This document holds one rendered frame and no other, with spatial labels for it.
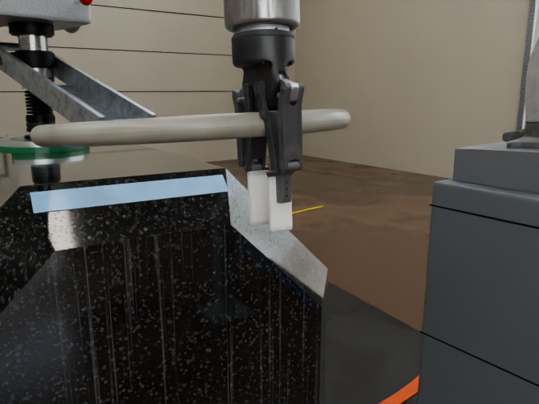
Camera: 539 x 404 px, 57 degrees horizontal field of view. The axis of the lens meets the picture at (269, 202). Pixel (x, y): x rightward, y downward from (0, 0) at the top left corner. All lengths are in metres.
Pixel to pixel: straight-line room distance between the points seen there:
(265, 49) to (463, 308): 0.89
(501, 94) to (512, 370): 4.77
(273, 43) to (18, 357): 0.59
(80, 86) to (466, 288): 1.03
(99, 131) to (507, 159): 0.90
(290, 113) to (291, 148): 0.04
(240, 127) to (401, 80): 6.06
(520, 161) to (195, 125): 0.81
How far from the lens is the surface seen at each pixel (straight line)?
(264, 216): 0.65
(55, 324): 0.85
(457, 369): 1.37
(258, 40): 0.58
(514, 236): 1.19
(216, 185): 0.92
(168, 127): 0.58
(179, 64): 7.02
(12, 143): 1.32
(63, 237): 0.82
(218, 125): 0.58
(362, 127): 7.05
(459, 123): 6.12
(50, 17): 1.31
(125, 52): 6.73
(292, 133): 0.56
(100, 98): 1.20
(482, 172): 1.26
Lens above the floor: 1.02
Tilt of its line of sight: 13 degrees down
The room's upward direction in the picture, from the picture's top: straight up
